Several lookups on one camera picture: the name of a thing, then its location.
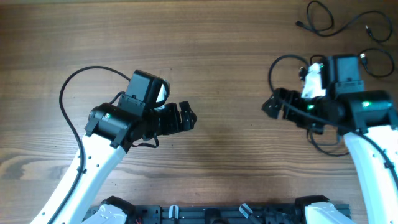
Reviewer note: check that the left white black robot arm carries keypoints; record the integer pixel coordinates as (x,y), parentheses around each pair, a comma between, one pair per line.
(141,113)

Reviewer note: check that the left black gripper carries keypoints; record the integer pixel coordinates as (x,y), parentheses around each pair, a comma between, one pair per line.
(174,124)

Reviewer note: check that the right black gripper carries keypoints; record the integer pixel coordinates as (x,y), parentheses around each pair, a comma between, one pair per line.
(286,107)

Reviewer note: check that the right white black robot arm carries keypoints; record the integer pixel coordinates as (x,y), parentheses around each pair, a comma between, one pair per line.
(366,121)

